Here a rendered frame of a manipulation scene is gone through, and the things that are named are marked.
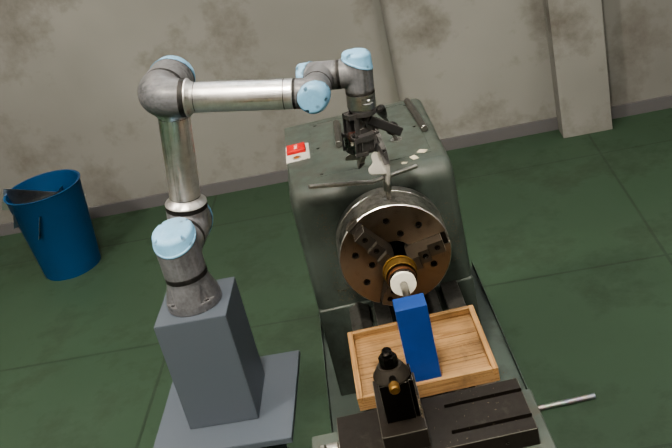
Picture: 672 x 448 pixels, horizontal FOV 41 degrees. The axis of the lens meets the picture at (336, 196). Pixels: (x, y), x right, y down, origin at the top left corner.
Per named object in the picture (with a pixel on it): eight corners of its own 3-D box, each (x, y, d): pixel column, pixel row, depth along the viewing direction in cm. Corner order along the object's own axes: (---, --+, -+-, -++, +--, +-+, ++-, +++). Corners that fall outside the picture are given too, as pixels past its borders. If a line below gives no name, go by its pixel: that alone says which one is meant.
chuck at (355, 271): (342, 295, 261) (330, 198, 247) (449, 281, 261) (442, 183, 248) (345, 311, 252) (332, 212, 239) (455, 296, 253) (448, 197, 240)
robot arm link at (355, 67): (338, 48, 227) (371, 45, 226) (343, 89, 232) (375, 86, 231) (336, 57, 220) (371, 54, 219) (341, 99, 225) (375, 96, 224)
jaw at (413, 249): (401, 239, 248) (441, 224, 246) (407, 254, 250) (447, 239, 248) (407, 258, 237) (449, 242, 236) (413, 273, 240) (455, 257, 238)
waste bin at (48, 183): (117, 240, 556) (87, 156, 531) (98, 278, 515) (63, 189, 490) (42, 254, 562) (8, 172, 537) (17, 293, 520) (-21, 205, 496)
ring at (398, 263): (378, 254, 239) (382, 271, 231) (411, 246, 239) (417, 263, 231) (384, 283, 243) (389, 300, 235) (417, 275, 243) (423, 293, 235)
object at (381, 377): (371, 368, 196) (369, 357, 195) (407, 360, 196) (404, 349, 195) (375, 390, 189) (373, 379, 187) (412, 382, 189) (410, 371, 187)
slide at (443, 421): (340, 432, 209) (335, 417, 207) (519, 392, 208) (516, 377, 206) (346, 487, 193) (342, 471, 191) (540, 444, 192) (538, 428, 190)
